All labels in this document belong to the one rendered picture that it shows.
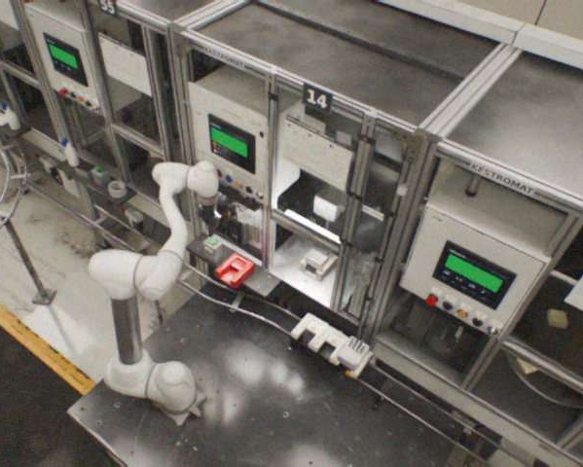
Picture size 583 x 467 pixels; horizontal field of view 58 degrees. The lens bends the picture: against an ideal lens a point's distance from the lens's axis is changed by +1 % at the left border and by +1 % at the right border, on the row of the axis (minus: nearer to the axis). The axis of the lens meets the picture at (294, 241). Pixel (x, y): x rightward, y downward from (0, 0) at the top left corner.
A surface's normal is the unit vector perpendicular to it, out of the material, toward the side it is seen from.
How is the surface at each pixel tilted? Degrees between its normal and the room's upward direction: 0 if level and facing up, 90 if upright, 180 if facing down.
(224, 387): 0
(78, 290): 0
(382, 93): 0
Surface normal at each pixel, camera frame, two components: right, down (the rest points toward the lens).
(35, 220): 0.05, -0.67
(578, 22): -0.59, 0.58
